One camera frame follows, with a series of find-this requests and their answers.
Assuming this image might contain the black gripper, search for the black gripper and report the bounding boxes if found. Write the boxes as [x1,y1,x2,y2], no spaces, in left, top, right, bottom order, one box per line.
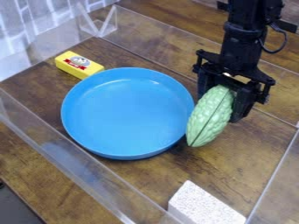
[192,22,276,123]

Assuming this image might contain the green bitter gourd toy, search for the green bitter gourd toy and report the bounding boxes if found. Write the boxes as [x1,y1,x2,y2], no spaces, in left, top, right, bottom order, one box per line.
[185,85,233,147]

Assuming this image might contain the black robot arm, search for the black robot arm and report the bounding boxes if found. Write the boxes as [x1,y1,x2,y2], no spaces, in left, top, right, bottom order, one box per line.
[192,0,284,123]

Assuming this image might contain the blue round tray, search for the blue round tray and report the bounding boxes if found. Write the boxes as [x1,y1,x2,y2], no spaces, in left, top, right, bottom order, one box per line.
[60,67,193,160]

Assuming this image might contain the black baseboard strip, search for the black baseboard strip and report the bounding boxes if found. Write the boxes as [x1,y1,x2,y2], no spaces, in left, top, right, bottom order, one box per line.
[216,1,299,34]

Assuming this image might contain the yellow rectangular box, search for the yellow rectangular box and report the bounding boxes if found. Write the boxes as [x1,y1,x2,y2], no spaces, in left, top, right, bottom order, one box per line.
[54,51,105,80]

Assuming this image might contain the white speckled foam block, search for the white speckled foam block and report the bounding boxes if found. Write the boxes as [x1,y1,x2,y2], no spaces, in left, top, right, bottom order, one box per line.
[168,180,247,224]

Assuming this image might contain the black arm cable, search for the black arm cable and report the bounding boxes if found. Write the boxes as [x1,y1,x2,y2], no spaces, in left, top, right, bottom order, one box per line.
[257,23,289,55]

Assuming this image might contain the clear acrylic enclosure wall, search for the clear acrylic enclosure wall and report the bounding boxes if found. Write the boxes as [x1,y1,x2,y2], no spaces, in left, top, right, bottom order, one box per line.
[0,0,299,224]

